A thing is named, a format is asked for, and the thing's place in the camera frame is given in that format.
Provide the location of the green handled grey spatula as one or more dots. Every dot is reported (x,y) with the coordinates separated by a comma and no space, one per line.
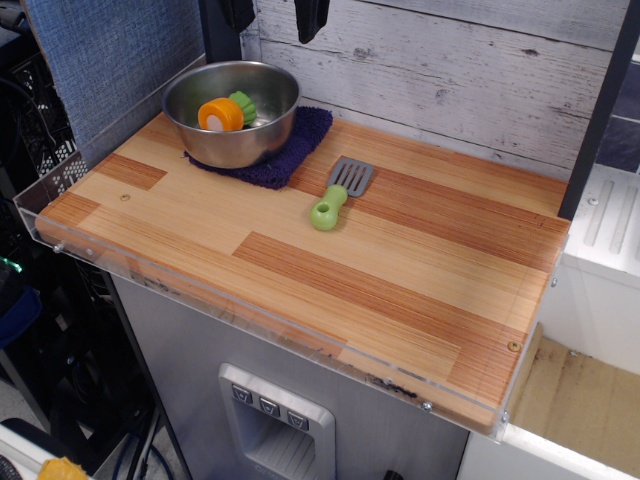
(349,178)

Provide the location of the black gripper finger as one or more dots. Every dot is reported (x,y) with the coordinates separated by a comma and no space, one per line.
(238,14)
(311,17)

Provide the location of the black plastic crate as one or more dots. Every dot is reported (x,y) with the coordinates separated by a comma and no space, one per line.
(35,116)

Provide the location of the stainless steel bowl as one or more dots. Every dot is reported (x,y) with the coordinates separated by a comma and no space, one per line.
(275,92)

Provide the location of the purple cloth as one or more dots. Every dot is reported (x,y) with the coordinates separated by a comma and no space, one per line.
(311,125)

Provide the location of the orange toy carrot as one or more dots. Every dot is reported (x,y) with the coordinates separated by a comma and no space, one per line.
(231,113)

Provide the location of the yellow object bottom left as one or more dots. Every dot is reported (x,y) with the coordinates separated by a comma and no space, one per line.
(61,469)

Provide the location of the clear acrylic counter guard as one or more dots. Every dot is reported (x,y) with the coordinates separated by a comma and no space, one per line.
(427,287)

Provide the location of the blue fabric panel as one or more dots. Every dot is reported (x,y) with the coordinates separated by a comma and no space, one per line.
(110,60)

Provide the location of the black vertical post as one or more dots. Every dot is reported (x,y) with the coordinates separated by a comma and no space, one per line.
(612,84)

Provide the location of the silver toy fridge dispenser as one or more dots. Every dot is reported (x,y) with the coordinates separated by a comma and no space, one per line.
(277,433)

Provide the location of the white toy sink unit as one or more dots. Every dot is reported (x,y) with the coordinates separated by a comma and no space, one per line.
(574,409)

